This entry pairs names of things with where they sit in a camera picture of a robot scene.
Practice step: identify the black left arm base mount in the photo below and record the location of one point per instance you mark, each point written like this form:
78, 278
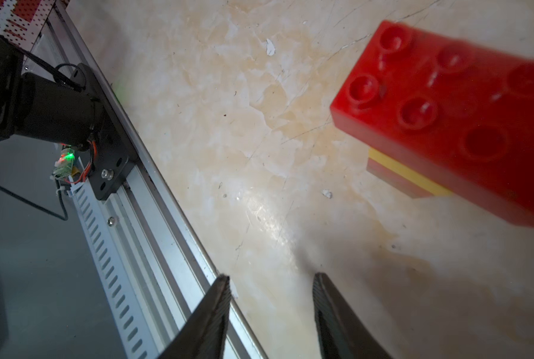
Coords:
116, 154

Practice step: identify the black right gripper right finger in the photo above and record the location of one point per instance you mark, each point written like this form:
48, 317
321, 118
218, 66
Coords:
340, 332

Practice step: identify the yellow lego brick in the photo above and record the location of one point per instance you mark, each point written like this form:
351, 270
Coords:
411, 175

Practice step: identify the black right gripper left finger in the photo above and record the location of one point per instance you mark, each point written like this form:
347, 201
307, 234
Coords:
204, 334

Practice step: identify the small red lego brick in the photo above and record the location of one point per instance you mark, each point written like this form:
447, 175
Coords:
397, 181

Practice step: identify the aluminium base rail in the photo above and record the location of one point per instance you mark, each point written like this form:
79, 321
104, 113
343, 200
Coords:
153, 268

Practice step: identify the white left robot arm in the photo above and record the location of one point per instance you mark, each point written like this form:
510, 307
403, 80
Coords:
39, 102

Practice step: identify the green lit circuit board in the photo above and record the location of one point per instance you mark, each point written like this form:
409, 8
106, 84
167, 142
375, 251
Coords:
63, 167

